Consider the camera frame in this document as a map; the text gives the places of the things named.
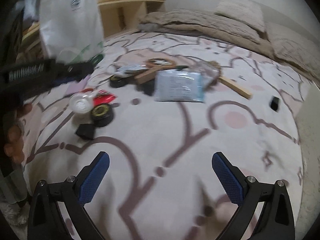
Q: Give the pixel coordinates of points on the lilac card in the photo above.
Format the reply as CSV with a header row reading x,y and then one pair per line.
x,y
75,87

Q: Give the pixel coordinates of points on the wooden bedside shelf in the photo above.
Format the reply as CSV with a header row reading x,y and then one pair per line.
x,y
117,16

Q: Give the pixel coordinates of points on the folded beige blanket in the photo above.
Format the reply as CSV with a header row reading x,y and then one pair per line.
x,y
197,22

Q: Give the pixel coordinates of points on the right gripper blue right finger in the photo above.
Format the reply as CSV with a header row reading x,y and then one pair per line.
x,y
230,177

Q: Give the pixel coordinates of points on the black round tin gold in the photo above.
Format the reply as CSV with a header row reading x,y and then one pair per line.
x,y
102,115

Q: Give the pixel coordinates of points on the large beige pillow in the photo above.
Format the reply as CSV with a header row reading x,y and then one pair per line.
x,y
293,48

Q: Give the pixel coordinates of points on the white tote bag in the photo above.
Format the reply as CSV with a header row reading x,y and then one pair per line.
x,y
71,31

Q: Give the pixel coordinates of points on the white storage box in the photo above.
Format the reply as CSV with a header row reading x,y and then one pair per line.
x,y
307,121

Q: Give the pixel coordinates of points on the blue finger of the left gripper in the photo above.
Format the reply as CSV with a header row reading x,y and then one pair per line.
x,y
75,71

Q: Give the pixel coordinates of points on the light blue foil pouch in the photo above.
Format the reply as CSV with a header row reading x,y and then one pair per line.
x,y
178,85

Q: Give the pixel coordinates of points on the bunny print bedspread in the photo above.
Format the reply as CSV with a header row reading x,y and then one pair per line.
x,y
160,184

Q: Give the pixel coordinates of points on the small beige pillow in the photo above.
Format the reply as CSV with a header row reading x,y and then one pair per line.
x,y
244,11

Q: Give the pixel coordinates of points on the wooden stick block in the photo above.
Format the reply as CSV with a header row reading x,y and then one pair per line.
x,y
236,87

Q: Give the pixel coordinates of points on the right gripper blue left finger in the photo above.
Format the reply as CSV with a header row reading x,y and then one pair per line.
x,y
90,177

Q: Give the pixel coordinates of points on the small black box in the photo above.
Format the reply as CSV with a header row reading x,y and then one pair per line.
x,y
274,103

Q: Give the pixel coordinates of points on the red foil packet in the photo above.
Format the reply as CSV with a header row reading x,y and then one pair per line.
x,y
103,96

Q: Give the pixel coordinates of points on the clear plastic bag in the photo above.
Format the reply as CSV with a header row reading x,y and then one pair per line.
x,y
209,74

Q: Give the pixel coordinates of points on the black wedge cap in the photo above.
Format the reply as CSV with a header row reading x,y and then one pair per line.
x,y
86,131

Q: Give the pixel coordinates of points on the left hand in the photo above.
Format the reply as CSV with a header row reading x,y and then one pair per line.
x,y
13,149

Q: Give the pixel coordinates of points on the engraved wooden block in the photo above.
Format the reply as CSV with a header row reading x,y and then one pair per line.
x,y
146,76

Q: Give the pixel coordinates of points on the white plastic cup filter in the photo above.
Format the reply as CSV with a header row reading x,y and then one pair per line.
x,y
81,104

